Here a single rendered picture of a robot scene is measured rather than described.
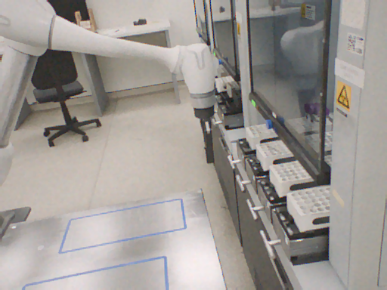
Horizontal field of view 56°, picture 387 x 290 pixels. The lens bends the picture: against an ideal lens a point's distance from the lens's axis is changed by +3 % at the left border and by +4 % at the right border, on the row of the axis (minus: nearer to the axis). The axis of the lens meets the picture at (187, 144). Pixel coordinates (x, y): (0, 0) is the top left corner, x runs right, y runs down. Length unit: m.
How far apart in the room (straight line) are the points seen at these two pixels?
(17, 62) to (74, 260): 0.70
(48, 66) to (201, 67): 2.58
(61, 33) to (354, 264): 0.96
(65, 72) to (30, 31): 2.51
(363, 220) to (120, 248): 0.58
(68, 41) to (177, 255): 0.69
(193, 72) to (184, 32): 3.58
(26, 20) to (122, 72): 3.74
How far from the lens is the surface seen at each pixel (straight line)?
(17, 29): 1.17
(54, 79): 3.64
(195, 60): 1.18
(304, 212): 0.95
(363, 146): 0.71
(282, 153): 1.20
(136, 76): 4.86
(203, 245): 0.93
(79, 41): 1.16
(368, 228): 0.83
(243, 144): 1.37
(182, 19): 4.74
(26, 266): 1.07
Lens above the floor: 1.45
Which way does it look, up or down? 26 degrees down
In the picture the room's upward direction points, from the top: 9 degrees counter-clockwise
